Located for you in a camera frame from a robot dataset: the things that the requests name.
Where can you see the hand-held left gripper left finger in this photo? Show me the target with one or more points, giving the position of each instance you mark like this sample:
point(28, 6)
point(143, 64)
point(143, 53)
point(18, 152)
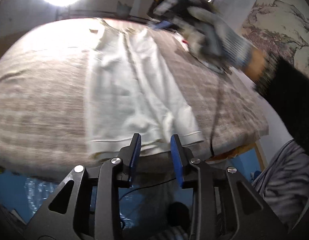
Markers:
point(135, 155)

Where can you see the person's right hand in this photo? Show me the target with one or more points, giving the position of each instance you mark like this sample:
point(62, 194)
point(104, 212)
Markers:
point(227, 37)

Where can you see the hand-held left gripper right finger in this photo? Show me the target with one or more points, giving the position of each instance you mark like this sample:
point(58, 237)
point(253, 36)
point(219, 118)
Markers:
point(175, 160)

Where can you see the person's right forearm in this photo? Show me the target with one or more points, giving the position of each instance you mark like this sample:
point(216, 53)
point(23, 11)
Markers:
point(289, 92)

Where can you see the white shirt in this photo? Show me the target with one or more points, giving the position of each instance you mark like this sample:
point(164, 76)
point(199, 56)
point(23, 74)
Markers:
point(134, 92)

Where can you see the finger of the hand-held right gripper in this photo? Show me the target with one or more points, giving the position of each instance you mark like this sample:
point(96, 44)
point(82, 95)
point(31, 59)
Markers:
point(161, 25)

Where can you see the landscape wall poster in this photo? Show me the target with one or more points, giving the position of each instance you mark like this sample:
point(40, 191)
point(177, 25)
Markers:
point(282, 27)

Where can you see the person's grey jacket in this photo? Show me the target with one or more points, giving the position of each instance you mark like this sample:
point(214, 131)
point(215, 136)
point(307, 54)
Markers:
point(287, 180)

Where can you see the wooden frame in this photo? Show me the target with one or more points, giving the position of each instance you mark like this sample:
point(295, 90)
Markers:
point(260, 155)

